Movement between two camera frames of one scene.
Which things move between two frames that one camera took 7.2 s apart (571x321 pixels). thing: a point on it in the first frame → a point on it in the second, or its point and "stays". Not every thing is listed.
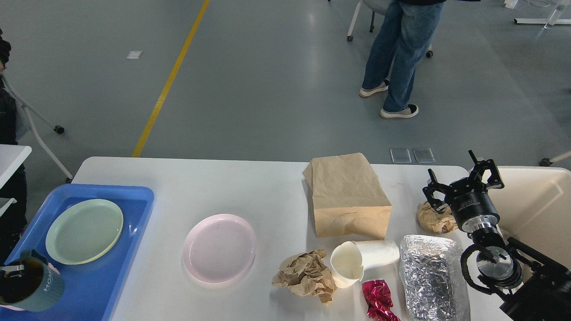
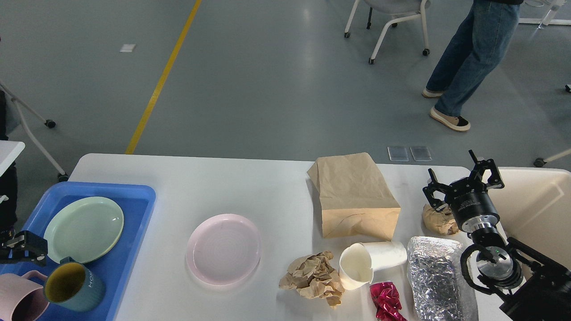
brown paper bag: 349,200 stays
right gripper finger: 432,186 stays
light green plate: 84,230 stays
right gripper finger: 495,181 stays
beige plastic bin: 534,206 stays
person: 410,27 → 468,54
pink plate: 219,248 stays
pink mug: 51,267 → 22,298
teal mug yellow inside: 40,288 → 72,286
